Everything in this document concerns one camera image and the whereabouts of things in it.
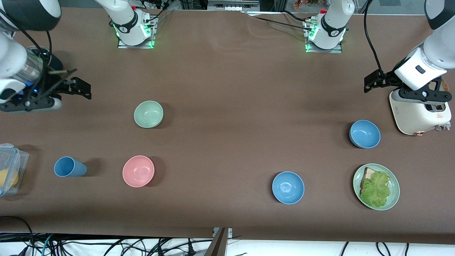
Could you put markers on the dark wooden beam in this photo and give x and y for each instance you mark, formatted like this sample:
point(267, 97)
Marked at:
point(217, 245)

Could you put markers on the blue bowl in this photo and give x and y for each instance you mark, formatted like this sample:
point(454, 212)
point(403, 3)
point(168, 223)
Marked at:
point(364, 133)
point(288, 187)

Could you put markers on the blue cup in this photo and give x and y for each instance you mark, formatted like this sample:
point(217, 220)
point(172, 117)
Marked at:
point(69, 167)

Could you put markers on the green bowl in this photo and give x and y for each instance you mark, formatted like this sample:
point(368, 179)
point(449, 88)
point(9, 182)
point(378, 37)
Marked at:
point(148, 113)

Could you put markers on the grey equipment box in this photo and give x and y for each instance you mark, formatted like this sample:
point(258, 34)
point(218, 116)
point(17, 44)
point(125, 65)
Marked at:
point(233, 4)

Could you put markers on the yellow fruit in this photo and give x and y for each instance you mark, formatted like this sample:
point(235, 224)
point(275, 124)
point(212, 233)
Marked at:
point(7, 177)

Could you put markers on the metal table bracket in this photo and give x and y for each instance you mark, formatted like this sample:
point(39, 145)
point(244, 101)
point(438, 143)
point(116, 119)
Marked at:
point(229, 232)

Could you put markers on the clear plastic container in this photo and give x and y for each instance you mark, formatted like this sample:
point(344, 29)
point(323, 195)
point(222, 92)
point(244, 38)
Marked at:
point(19, 160)

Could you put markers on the white paper strip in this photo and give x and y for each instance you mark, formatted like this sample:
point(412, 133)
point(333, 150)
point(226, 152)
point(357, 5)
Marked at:
point(265, 13)

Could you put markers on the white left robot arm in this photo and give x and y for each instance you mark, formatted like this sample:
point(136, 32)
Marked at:
point(334, 21)

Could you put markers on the pink bowl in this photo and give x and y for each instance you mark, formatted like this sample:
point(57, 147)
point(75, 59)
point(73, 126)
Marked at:
point(138, 171)

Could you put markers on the bread slice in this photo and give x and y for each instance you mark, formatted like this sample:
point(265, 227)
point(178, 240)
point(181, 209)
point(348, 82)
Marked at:
point(369, 173)

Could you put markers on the cream white toaster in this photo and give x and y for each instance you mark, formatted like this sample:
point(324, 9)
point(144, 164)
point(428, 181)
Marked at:
point(416, 117)

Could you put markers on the brown toast slice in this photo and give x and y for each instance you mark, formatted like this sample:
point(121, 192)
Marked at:
point(445, 85)

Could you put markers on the green plate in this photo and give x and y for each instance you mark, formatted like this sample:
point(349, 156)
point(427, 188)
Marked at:
point(394, 193)

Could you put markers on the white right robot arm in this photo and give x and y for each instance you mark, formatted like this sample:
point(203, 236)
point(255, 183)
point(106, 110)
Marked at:
point(124, 17)

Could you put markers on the green lettuce leaf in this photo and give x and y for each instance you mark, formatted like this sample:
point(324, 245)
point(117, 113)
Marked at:
point(376, 190)

